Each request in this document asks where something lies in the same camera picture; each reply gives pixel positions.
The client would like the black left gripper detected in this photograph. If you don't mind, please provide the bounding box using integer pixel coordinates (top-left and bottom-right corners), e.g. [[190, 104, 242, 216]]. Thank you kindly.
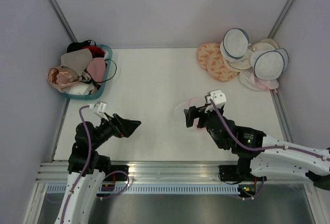
[[91, 112, 141, 149]]

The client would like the white mesh bag pink zipper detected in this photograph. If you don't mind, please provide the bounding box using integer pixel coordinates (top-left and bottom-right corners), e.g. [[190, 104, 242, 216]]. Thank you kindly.
[[172, 96, 205, 128]]

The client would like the mauve bra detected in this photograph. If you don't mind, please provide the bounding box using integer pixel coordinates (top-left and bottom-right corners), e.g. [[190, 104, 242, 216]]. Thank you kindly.
[[60, 49, 93, 75]]

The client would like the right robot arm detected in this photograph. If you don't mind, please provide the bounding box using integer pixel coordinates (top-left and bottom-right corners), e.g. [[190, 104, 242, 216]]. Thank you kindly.
[[184, 104, 329, 191]]

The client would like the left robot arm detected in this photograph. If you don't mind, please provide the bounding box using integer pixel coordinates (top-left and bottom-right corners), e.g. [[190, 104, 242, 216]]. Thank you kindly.
[[55, 114, 141, 223]]

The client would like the white bra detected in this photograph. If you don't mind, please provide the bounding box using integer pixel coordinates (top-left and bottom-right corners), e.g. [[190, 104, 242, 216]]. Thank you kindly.
[[65, 83, 94, 95]]

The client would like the floral peach laundry bag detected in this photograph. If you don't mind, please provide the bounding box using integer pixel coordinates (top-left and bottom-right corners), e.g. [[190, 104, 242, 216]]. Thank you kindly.
[[196, 42, 222, 70]]

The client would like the flat white bag pink trim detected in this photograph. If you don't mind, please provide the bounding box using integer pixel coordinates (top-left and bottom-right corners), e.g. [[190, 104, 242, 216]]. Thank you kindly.
[[239, 68, 279, 92]]

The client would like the dusty pink bra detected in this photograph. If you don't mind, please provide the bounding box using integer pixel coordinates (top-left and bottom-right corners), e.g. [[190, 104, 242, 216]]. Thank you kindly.
[[86, 58, 106, 82]]

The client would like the white mesh bag blue trim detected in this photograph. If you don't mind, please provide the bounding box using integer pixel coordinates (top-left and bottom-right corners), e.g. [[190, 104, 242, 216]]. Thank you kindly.
[[221, 28, 249, 63]]

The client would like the red lace bra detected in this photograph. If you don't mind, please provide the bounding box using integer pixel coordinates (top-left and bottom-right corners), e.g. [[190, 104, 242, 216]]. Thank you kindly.
[[88, 46, 105, 58]]

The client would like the peach satin bra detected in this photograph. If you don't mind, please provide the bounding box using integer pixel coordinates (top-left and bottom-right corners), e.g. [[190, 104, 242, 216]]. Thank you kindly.
[[47, 66, 81, 92]]

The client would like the large white bag blue trim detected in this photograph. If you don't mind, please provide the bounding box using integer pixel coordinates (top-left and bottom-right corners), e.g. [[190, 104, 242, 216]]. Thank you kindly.
[[250, 48, 289, 80]]

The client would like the black bra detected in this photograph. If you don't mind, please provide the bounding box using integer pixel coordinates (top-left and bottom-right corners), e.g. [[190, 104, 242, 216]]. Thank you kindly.
[[66, 39, 118, 85]]

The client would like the cream laundry bag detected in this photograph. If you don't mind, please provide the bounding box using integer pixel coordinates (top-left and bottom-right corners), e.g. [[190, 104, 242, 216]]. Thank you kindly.
[[220, 39, 278, 73]]

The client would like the teal plastic basket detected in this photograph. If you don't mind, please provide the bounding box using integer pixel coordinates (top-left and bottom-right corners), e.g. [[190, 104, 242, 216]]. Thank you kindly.
[[47, 40, 117, 100]]

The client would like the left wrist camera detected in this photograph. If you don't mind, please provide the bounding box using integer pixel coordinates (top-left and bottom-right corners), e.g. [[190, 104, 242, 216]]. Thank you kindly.
[[89, 101, 108, 120]]

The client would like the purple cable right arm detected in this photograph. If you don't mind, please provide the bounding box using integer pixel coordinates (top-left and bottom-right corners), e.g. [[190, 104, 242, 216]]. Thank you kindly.
[[209, 99, 330, 201]]

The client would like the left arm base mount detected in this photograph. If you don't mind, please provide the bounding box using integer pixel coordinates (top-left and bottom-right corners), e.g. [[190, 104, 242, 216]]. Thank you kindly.
[[103, 165, 129, 182]]

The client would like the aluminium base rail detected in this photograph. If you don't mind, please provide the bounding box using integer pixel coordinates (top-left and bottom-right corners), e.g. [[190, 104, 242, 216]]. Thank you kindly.
[[36, 161, 234, 184]]

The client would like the white slotted cable duct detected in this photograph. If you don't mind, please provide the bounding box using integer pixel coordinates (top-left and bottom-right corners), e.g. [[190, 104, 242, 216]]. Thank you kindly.
[[46, 183, 239, 195]]

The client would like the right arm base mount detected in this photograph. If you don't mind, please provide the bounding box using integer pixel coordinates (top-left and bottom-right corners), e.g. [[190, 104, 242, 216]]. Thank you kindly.
[[218, 165, 251, 183]]

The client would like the aluminium side rail right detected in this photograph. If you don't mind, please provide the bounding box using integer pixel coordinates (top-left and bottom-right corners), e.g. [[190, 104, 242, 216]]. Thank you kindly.
[[270, 90, 294, 143]]

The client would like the aluminium frame post left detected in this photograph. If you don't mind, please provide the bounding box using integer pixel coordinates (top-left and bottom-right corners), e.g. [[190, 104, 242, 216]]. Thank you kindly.
[[48, 0, 77, 42]]

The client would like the aluminium frame post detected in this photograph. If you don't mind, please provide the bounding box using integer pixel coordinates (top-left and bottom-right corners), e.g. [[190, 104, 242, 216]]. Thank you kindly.
[[48, 0, 77, 42], [268, 0, 295, 39]]

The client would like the aluminium frame post right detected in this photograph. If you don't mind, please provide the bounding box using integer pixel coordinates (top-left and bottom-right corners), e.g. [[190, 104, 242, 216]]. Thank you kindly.
[[268, 0, 295, 39]]

